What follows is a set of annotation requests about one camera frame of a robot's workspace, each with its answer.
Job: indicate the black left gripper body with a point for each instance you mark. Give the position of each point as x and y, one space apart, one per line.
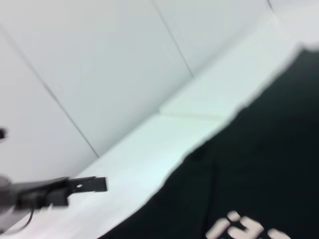
40 194

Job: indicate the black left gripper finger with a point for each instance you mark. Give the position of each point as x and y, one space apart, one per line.
92 184

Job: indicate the black shirt with FREE print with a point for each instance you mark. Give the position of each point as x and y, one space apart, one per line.
249 161

